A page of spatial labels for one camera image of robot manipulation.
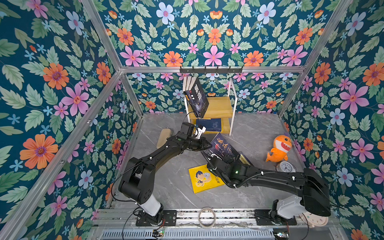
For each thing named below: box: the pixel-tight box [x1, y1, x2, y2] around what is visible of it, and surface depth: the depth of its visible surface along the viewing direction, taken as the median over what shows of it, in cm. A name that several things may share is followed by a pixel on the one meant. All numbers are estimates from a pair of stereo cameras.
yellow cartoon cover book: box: [188, 164, 225, 194], surface depth 86 cm
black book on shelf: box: [183, 76, 203, 119], surface depth 85 cm
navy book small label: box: [196, 118, 222, 132], surface depth 106 cm
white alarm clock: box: [275, 161, 297, 173], surface depth 90 cm
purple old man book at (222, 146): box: [204, 132, 253, 166], surface depth 90 cm
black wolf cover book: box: [191, 77, 209, 119], surface depth 87 cm
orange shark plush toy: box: [266, 132, 293, 163], surface depth 94 cm
